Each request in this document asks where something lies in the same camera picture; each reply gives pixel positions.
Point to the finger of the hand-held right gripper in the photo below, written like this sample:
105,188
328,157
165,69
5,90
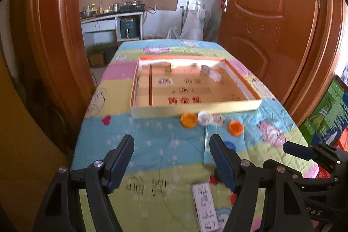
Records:
292,147
315,181

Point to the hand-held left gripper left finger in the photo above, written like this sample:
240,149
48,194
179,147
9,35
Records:
119,166

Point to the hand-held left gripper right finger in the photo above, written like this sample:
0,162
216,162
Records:
220,164

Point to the dark bottle cap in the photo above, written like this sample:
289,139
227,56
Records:
230,145

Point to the red bottle cap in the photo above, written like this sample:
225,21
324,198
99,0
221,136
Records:
233,198

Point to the orange bottle cap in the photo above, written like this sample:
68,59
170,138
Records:
189,120
235,128

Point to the white printed rectangular box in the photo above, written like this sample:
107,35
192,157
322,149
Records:
204,204

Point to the shallow cardboard box tray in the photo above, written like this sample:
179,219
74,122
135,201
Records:
190,96

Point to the green printed carton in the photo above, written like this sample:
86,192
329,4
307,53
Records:
326,117

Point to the white bottle cap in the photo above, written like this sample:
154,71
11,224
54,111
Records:
205,117

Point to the clear plastic wrapped box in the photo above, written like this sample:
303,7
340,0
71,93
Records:
210,73

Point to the small gold box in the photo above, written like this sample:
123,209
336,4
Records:
167,69

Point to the crate of green plants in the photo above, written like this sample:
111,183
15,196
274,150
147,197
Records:
96,56

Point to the brown wooden door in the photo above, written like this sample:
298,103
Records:
266,31

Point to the clear plastic bag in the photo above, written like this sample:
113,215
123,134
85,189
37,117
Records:
172,34

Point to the teal air fryer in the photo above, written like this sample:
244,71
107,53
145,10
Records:
128,28

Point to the white woven sack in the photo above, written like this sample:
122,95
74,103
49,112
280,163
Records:
193,26

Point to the white kitchen counter cabinet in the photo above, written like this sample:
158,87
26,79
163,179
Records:
98,28

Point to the metal wok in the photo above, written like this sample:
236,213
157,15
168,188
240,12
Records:
87,14

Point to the steel pot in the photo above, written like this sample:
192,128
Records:
114,7

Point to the brown sauce bottle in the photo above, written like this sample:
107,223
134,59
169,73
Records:
101,7

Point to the black gas stove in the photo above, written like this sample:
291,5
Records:
132,7

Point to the yellow green bottle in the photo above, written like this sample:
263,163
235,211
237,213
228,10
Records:
93,7

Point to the brown wooden door frame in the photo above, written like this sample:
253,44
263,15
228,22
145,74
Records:
49,44

